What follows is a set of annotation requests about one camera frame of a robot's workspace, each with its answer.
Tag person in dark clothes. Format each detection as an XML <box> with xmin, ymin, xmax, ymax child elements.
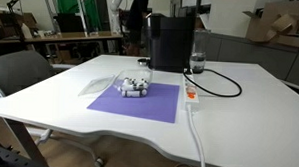
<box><xmin>124</xmin><ymin>0</ymin><xmax>156</xmax><ymax>58</ymax></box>

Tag green cloth backdrop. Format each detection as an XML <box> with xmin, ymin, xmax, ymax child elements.
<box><xmin>54</xmin><ymin>0</ymin><xmax>103</xmax><ymax>32</ymax></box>

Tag thick white power cable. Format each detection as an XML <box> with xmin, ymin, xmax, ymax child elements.
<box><xmin>184</xmin><ymin>104</ymin><xmax>210</xmax><ymax>167</ymax></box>

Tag clear plastic lid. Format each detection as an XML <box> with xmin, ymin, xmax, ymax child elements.
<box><xmin>77</xmin><ymin>73</ymin><xmax>116</xmax><ymax>99</ymax></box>

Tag clear plastic container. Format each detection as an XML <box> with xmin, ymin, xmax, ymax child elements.
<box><xmin>112</xmin><ymin>67</ymin><xmax>154</xmax><ymax>100</ymax></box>

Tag black power cable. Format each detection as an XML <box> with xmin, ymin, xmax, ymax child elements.
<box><xmin>182</xmin><ymin>68</ymin><xmax>244</xmax><ymax>99</ymax></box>

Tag large cardboard box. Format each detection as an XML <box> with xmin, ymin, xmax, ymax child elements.
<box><xmin>241</xmin><ymin>0</ymin><xmax>299</xmax><ymax>46</ymax></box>

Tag stacked brown cardboard boxes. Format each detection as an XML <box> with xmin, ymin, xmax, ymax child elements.
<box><xmin>0</xmin><ymin>10</ymin><xmax>38</xmax><ymax>42</ymax></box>

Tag purple paper mat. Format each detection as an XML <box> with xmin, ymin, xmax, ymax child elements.
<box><xmin>85</xmin><ymin>79</ymin><xmax>182</xmax><ymax>125</ymax></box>

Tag black coffee machine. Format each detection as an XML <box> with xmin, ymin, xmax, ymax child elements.
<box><xmin>143</xmin><ymin>12</ymin><xmax>197</xmax><ymax>74</ymax></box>

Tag grey cabinet row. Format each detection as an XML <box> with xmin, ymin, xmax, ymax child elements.
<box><xmin>202</xmin><ymin>31</ymin><xmax>299</xmax><ymax>90</ymax></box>

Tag grey table leg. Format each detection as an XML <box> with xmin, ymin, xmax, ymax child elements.
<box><xmin>0</xmin><ymin>117</ymin><xmax>51</xmax><ymax>167</ymax></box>

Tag white metal stand pole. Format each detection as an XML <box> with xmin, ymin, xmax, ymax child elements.
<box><xmin>73</xmin><ymin>0</ymin><xmax>90</xmax><ymax>37</ymax></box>

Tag white wheeled base leg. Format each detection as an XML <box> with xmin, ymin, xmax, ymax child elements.
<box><xmin>33</xmin><ymin>127</ymin><xmax>106</xmax><ymax>167</ymax></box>

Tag long wooden desk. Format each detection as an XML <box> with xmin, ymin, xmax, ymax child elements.
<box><xmin>0</xmin><ymin>27</ymin><xmax>124</xmax><ymax>66</ymax></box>

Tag black monitor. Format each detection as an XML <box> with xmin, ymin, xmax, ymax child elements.
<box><xmin>53</xmin><ymin>12</ymin><xmax>88</xmax><ymax>35</ymax></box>

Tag white power strip orange switch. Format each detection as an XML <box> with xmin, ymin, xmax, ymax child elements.
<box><xmin>182</xmin><ymin>74</ymin><xmax>202</xmax><ymax>108</ymax></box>

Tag black perforated board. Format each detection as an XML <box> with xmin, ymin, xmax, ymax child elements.
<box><xmin>0</xmin><ymin>142</ymin><xmax>51</xmax><ymax>167</ymax></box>

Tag grey office chair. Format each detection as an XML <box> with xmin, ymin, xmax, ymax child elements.
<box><xmin>0</xmin><ymin>48</ymin><xmax>57</xmax><ymax>102</ymax></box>

